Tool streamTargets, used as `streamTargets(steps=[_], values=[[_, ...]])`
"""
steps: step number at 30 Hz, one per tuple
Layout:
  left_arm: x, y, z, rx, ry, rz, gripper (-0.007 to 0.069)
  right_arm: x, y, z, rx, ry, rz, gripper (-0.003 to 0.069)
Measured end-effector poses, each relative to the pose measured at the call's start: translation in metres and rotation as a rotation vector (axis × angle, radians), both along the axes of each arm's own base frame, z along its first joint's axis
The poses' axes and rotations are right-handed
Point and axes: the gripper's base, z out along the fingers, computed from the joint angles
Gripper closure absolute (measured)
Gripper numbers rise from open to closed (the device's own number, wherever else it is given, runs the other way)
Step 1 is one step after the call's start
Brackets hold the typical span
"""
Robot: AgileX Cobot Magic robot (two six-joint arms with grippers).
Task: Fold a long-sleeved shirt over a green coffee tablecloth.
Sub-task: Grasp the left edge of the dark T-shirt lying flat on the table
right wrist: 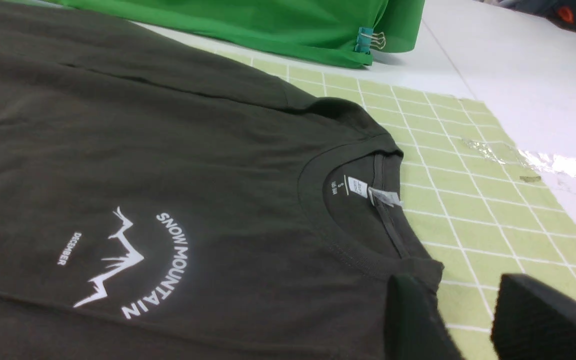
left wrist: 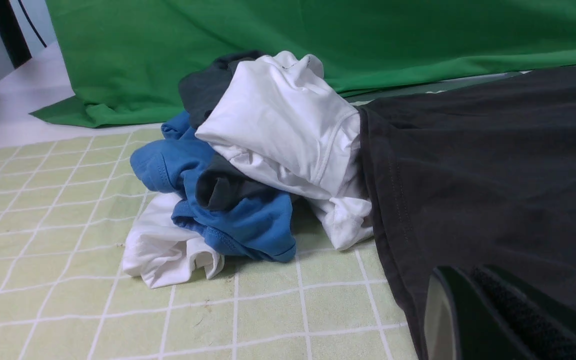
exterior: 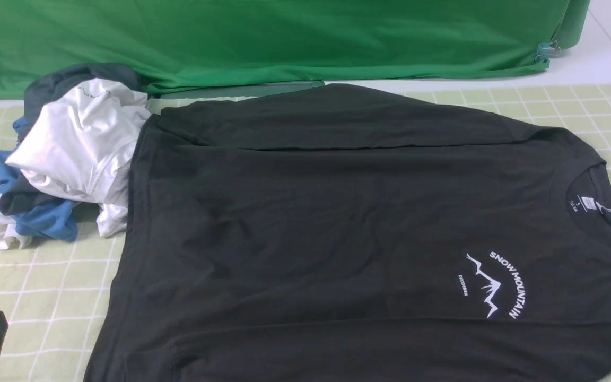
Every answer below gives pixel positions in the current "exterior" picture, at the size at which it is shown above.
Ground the metal binder clip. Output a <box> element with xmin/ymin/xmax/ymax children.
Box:
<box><xmin>534</xmin><ymin>40</ymin><xmax>562</xmax><ymax>63</ymax></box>

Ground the dark gray long-sleeve top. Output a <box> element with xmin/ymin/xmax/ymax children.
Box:
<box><xmin>83</xmin><ymin>84</ymin><xmax>611</xmax><ymax>381</ymax></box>

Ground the white crumpled shirt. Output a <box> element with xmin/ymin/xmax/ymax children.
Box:
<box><xmin>6</xmin><ymin>79</ymin><xmax>151</xmax><ymax>237</ymax></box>

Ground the green metal base bar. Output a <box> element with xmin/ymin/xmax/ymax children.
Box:
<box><xmin>157</xmin><ymin>81</ymin><xmax>325</xmax><ymax>100</ymax></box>

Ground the blue crumpled garment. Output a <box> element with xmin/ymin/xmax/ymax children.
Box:
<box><xmin>0</xmin><ymin>117</ymin><xmax>78</xmax><ymax>243</ymax></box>

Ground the dark gray crumpled garment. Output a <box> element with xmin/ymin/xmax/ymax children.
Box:
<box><xmin>0</xmin><ymin>63</ymin><xmax>142</xmax><ymax>216</ymax></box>

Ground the green backdrop cloth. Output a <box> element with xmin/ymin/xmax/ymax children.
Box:
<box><xmin>0</xmin><ymin>1</ymin><xmax>589</xmax><ymax>99</ymax></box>

